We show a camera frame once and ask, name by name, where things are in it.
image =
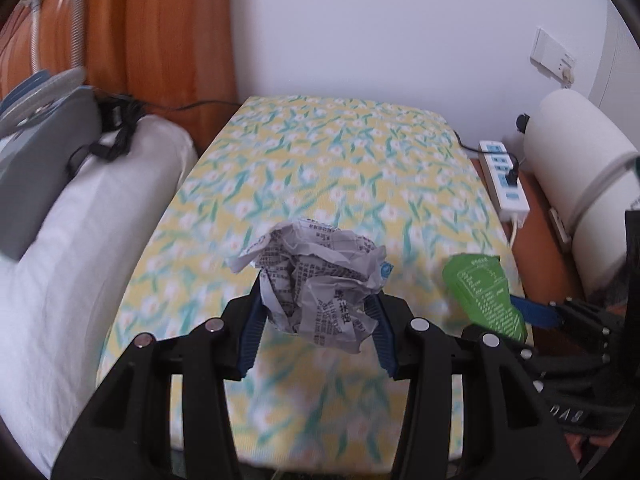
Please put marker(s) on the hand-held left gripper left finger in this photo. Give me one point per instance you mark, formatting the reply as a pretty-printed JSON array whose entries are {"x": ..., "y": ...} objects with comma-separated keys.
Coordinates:
[{"x": 247, "y": 340}]

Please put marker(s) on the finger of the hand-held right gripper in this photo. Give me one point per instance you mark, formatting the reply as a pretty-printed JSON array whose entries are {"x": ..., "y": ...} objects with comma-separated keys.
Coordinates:
[
  {"x": 560, "y": 370},
  {"x": 537, "y": 312}
]

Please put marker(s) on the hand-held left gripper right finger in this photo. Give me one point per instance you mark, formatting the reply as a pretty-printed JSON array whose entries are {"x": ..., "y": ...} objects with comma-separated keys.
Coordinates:
[{"x": 385, "y": 345}]

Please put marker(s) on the green snack packet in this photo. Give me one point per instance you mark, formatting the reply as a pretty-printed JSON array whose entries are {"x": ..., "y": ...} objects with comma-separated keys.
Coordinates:
[{"x": 480, "y": 290}]

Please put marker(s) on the printed paper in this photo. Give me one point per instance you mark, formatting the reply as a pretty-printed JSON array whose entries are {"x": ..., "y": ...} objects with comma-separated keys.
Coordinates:
[{"x": 320, "y": 280}]

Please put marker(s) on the brown wooden side table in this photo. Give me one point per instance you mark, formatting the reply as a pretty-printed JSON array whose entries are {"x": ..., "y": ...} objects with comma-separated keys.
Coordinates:
[{"x": 542, "y": 265}]

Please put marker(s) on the white power strip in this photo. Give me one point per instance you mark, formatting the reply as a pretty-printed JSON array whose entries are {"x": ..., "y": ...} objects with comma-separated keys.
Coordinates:
[{"x": 505, "y": 185}]

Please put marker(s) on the white pillow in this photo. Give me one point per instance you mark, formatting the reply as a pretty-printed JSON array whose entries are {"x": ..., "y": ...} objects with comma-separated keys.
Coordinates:
[{"x": 75, "y": 285}]

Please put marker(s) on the yellow floral tablecloth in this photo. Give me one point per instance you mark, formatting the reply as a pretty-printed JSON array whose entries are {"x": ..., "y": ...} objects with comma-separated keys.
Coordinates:
[{"x": 325, "y": 160}]

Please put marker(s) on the grey bedside machine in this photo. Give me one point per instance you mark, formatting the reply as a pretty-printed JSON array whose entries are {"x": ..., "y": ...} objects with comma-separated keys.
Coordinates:
[{"x": 45, "y": 160}]

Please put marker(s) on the wooden headboard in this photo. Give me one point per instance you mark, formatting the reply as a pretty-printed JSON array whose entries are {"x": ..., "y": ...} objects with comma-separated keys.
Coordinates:
[{"x": 175, "y": 35}]

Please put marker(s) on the black wall plug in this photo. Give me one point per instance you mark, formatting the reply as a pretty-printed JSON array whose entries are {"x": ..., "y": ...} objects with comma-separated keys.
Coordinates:
[{"x": 522, "y": 124}]

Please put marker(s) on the white wall switch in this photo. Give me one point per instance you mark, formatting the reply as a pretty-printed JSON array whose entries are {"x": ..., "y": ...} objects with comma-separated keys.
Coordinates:
[{"x": 552, "y": 55}]

